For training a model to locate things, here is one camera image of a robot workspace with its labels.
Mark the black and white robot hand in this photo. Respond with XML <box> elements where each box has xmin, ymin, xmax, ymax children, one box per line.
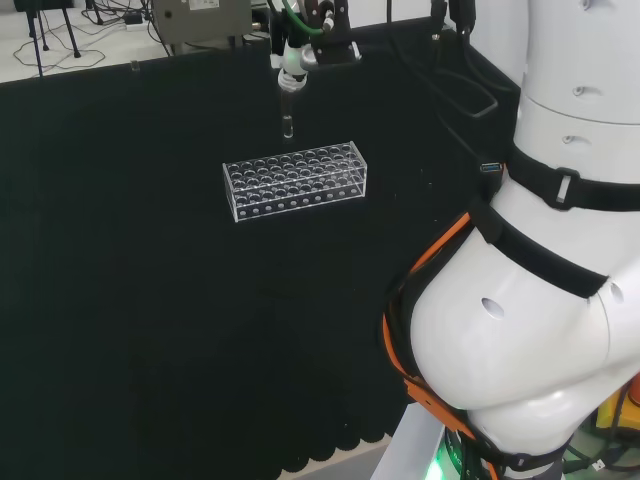
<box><xmin>269</xmin><ymin>0</ymin><xmax>364</xmax><ymax>102</ymax></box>

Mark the clear glass test tube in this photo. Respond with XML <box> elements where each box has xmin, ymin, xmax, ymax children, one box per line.
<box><xmin>279</xmin><ymin>85</ymin><xmax>296</xmax><ymax>141</ymax></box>

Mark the clear plastic test tube rack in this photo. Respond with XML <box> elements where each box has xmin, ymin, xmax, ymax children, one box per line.
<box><xmin>222</xmin><ymin>141</ymin><xmax>370</xmax><ymax>224</ymax></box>

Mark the grey metal equipment box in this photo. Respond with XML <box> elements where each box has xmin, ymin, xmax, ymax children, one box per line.
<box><xmin>151</xmin><ymin>0</ymin><xmax>255</xmax><ymax>57</ymax></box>

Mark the black tripod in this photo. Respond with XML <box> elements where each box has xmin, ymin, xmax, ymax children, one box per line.
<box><xmin>24</xmin><ymin>0</ymin><xmax>84</xmax><ymax>67</ymax></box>

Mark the black bench cloth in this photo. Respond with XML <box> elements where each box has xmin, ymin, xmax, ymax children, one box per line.
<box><xmin>0</xmin><ymin>14</ymin><xmax>524</xmax><ymax>476</ymax></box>

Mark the yellow stop button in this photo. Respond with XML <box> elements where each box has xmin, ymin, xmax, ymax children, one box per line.
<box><xmin>593</xmin><ymin>372</ymin><xmax>640</xmax><ymax>432</ymax></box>

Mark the green cable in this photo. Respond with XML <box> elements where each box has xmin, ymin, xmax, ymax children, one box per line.
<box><xmin>279</xmin><ymin>0</ymin><xmax>335</xmax><ymax>37</ymax></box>

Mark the black cable with blue plug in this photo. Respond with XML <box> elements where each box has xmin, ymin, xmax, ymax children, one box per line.
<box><xmin>387</xmin><ymin>0</ymin><xmax>505</xmax><ymax>174</ymax></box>

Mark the thin black floor cable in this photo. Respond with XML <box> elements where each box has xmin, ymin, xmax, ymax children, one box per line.
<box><xmin>12</xmin><ymin>0</ymin><xmax>174</xmax><ymax>76</ymax></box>

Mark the orange cable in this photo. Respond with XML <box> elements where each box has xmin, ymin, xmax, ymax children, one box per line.
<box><xmin>381</xmin><ymin>211</ymin><xmax>501</xmax><ymax>480</ymax></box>

